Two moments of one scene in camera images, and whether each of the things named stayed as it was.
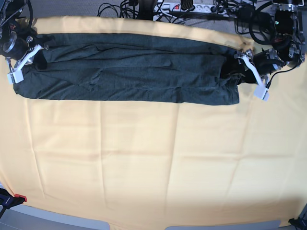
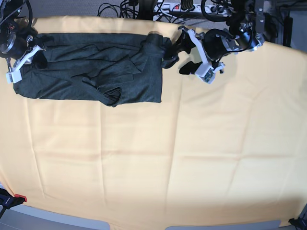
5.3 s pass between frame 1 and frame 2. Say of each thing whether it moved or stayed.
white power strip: stayed
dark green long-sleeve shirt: moved
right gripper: moved
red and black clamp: stayed
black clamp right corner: stayed
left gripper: stayed
